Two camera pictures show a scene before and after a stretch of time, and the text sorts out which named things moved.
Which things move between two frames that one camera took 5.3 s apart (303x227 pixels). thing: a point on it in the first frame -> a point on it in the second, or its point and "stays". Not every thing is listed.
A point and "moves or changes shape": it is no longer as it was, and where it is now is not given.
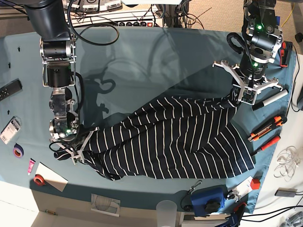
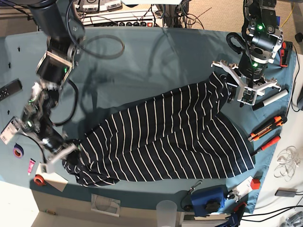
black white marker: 270,100 stays
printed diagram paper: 105,205 stays
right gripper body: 248,92 stays
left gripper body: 77,156 -> 48,166
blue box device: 206,201 stays
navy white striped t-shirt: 164,138 moves or changes shape
